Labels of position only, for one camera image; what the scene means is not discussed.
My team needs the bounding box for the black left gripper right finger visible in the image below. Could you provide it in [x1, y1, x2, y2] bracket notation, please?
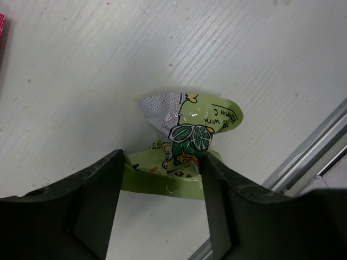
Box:
[201, 154, 346, 259]

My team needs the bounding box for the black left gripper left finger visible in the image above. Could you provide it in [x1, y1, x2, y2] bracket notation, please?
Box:
[1, 149, 125, 259]

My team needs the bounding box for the green snack packet front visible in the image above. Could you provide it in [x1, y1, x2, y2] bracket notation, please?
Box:
[121, 93, 243, 200]

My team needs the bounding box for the pink snack packet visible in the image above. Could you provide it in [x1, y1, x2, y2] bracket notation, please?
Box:
[0, 12, 7, 74]

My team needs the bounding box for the aluminium table frame rail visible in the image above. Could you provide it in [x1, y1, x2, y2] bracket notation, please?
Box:
[191, 102, 346, 259]

